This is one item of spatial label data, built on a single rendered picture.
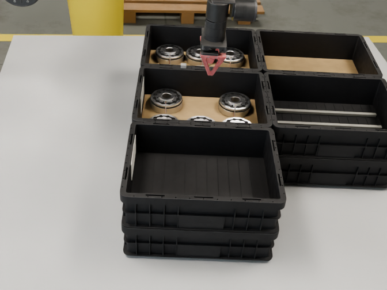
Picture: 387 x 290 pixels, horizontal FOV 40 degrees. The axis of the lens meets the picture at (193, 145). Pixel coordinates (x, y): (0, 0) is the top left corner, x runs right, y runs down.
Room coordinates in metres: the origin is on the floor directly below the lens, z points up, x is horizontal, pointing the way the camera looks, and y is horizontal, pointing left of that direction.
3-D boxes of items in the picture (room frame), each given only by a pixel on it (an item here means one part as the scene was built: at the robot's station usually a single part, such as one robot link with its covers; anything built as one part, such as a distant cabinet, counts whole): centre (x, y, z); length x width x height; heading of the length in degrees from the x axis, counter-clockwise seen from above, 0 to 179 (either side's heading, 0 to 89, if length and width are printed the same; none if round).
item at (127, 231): (1.04, -0.03, 0.76); 0.40 x 0.30 x 0.12; 92
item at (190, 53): (1.71, 0.00, 0.86); 0.10 x 0.10 x 0.01
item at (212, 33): (1.27, -0.04, 1.18); 0.10 x 0.07 x 0.07; 2
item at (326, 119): (1.35, -0.41, 0.87); 0.40 x 0.30 x 0.11; 92
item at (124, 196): (1.04, -0.03, 0.92); 0.40 x 0.30 x 0.02; 92
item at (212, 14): (1.27, -0.04, 1.24); 0.07 x 0.06 x 0.07; 96
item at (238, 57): (1.72, -0.11, 0.86); 0.10 x 0.10 x 0.01
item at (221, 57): (1.25, -0.03, 1.10); 0.07 x 0.07 x 0.09; 2
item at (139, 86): (1.34, -0.02, 0.92); 0.40 x 0.30 x 0.02; 92
